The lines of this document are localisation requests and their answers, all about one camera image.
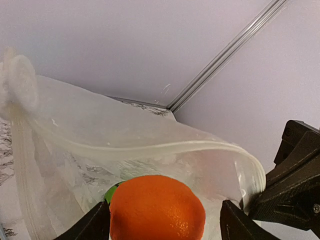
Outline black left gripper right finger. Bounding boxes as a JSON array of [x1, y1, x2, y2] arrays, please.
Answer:
[[219, 200, 279, 240]]

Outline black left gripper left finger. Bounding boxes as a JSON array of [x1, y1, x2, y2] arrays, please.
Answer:
[[54, 201, 111, 240]]

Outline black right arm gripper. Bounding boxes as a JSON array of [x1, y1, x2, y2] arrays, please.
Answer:
[[249, 120, 320, 232]]

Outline orange toy orange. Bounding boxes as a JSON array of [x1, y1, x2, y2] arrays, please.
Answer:
[[109, 175, 206, 240]]

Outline clear zip top bag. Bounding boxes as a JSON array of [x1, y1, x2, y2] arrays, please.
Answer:
[[0, 47, 266, 240]]

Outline green toy watermelon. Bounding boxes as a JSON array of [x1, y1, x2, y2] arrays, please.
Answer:
[[103, 181, 124, 205]]

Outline aluminium right frame post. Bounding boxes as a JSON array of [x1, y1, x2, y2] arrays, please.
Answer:
[[166, 0, 287, 113]]

